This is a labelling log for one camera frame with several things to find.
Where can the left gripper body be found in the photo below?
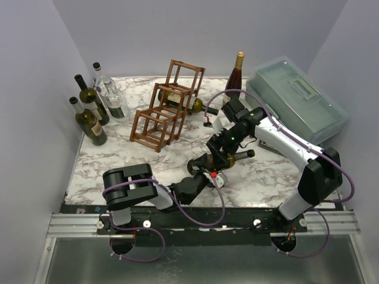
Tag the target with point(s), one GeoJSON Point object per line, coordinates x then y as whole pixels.
{"type": "Point", "coordinates": [201, 165]}

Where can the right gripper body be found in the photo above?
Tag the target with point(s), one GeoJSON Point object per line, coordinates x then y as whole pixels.
{"type": "Point", "coordinates": [221, 154]}

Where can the green bottle rack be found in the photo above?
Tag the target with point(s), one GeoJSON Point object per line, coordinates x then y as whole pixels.
{"type": "Point", "coordinates": [238, 156]}
{"type": "Point", "coordinates": [195, 105]}

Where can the dark bottle gold foil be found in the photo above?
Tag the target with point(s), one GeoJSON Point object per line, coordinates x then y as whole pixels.
{"type": "Point", "coordinates": [235, 79]}

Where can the clear bottle dark label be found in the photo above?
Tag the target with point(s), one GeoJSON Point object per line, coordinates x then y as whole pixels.
{"type": "Point", "coordinates": [115, 101]}

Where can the clear wine bottle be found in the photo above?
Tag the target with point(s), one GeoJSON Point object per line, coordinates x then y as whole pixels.
{"type": "Point", "coordinates": [101, 80]}

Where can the green bottle white label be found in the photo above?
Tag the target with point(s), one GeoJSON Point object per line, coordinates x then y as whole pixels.
{"type": "Point", "coordinates": [91, 100]}

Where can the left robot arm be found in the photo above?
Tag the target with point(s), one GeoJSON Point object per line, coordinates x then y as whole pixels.
{"type": "Point", "coordinates": [127, 186]}

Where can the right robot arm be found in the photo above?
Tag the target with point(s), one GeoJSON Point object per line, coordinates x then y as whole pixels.
{"type": "Point", "coordinates": [321, 169]}

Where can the brown wooden wine rack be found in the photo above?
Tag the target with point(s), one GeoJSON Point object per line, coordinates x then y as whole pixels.
{"type": "Point", "coordinates": [162, 122]}

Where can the dark metal crank tool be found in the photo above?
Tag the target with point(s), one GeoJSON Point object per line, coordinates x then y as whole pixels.
{"type": "Point", "coordinates": [266, 146]}

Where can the translucent green plastic toolbox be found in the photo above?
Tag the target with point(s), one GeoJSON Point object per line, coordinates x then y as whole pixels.
{"type": "Point", "coordinates": [291, 97]}

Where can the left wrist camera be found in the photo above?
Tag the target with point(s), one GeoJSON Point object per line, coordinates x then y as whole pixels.
{"type": "Point", "coordinates": [218, 179]}

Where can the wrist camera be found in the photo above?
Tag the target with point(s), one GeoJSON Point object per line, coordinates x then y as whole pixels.
{"type": "Point", "coordinates": [218, 179]}
{"type": "Point", "coordinates": [215, 123]}

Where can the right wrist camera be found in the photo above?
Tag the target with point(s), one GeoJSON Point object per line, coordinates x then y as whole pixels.
{"type": "Point", "coordinates": [215, 123]}

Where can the black front mounting rail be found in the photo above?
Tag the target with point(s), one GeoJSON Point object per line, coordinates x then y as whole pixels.
{"type": "Point", "coordinates": [193, 226]}

